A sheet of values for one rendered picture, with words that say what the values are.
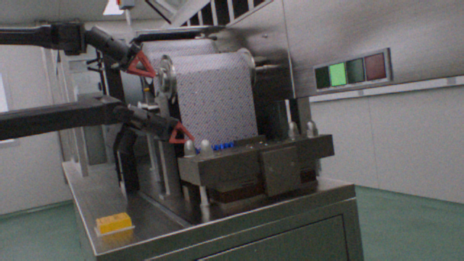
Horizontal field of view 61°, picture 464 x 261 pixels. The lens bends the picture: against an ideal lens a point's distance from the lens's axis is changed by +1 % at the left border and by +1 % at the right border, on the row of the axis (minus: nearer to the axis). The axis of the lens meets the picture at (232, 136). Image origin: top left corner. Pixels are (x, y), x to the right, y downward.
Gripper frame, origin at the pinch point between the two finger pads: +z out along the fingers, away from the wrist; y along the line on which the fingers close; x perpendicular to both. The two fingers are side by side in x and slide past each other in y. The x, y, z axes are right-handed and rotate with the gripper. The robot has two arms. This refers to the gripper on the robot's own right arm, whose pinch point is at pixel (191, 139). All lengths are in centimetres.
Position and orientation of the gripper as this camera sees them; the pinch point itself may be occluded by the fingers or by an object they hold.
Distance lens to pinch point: 112.1
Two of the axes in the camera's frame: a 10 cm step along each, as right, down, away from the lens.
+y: 4.2, 0.1, -9.1
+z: 8.5, 3.5, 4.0
